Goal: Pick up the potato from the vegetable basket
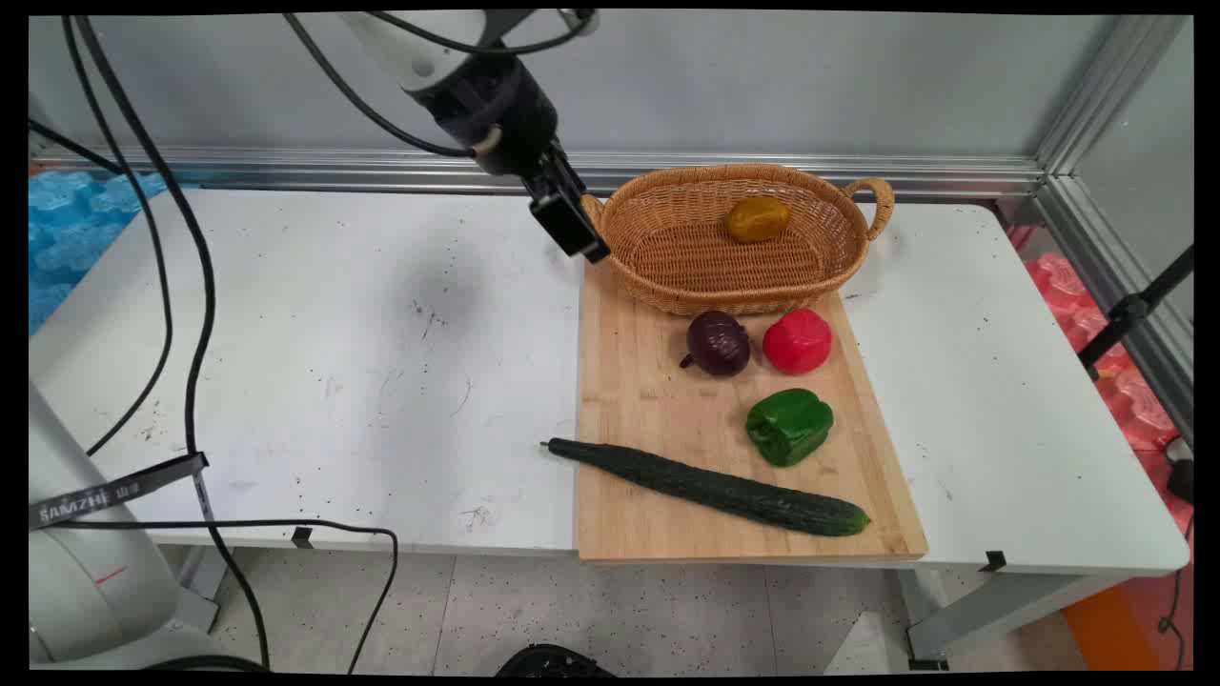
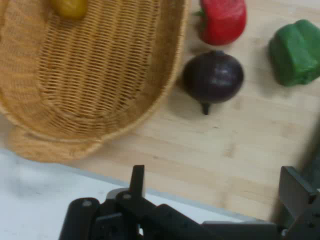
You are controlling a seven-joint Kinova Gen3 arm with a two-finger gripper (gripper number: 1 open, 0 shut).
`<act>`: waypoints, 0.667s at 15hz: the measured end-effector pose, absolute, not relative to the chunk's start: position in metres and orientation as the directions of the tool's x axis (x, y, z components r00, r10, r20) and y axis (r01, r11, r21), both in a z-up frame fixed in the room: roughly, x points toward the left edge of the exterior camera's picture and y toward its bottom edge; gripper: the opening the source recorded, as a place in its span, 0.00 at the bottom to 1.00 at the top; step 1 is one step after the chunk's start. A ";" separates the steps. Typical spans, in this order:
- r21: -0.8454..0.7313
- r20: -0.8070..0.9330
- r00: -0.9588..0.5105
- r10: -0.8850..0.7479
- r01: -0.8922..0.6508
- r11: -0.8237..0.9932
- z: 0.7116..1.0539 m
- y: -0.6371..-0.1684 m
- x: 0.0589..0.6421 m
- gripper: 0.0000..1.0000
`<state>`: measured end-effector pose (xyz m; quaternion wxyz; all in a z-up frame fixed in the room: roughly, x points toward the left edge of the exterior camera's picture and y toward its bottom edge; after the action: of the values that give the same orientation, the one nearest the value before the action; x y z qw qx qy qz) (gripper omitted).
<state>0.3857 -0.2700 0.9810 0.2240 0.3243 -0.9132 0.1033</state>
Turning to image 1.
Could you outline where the orange floor mat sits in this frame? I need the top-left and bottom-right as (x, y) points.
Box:
(1061, 583), (1166, 673)

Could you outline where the aluminium back frame rail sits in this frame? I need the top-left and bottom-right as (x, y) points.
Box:
(29, 143), (1049, 199)

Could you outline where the aluminium corner post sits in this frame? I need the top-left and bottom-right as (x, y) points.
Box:
(1037, 14), (1192, 180)

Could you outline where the black round floor object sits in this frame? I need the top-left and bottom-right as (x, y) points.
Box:
(494, 643), (619, 678)

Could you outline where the red bell pepper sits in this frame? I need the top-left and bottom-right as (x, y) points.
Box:
(762, 307), (834, 375)

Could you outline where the black tripod stand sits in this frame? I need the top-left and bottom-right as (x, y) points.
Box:
(1077, 244), (1194, 382)

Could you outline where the long black hanging cable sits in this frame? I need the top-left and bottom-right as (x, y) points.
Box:
(74, 14), (273, 671)

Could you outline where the dark green cucumber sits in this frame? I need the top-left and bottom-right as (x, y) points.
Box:
(540, 437), (872, 538)

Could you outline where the aluminium side frame rail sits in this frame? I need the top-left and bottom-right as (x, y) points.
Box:
(1034, 174), (1194, 447)

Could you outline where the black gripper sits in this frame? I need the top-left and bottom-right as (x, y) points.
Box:
(412, 52), (612, 265)

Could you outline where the red foam mat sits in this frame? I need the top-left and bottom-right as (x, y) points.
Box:
(1022, 250), (1194, 535)

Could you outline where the green bell pepper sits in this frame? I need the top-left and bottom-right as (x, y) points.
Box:
(744, 388), (836, 468)

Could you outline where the black device with cable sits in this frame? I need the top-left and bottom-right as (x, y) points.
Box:
(1156, 436), (1194, 670)

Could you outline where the purple onion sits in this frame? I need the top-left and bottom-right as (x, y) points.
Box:
(679, 310), (752, 378)

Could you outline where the woven wicker basket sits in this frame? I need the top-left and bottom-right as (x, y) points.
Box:
(579, 164), (897, 317)

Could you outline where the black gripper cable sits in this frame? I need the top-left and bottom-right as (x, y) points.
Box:
(282, 12), (476, 159)

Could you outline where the black looping cable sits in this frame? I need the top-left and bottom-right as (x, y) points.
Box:
(61, 14), (174, 458)

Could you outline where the blue foam mat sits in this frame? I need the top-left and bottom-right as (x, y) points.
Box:
(29, 168), (171, 336)

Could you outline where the black cable over wrist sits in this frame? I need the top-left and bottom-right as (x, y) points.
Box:
(367, 10), (584, 56)

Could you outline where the wooden cutting board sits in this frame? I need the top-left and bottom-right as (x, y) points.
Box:
(574, 259), (929, 563)

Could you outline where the yellow bell pepper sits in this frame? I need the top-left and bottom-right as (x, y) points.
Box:
(726, 196), (792, 244)

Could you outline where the grey metal table leg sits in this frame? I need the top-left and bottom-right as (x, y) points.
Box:
(896, 570), (1137, 671)

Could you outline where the black printed velcro strap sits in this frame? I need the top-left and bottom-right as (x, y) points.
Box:
(29, 452), (211, 532)

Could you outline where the black cable along floor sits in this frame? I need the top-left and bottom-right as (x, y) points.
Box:
(57, 517), (399, 675)

